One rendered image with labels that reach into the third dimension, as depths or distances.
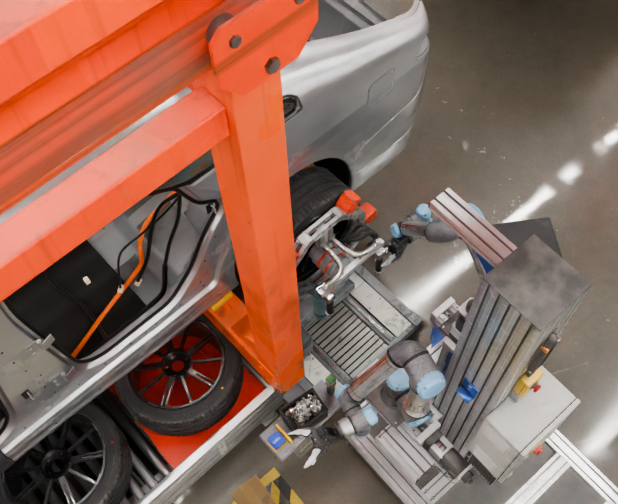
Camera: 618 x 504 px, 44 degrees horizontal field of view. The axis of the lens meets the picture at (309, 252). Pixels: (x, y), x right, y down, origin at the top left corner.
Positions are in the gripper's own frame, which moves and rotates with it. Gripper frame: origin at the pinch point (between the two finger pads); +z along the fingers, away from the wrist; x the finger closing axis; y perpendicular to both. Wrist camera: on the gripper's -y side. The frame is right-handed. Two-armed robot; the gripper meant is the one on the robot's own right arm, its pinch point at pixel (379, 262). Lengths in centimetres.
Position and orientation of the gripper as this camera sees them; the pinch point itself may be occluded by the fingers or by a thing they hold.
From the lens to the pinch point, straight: 387.0
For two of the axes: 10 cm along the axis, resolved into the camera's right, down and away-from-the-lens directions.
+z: -7.3, 6.1, -3.1
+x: 6.8, 6.3, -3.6
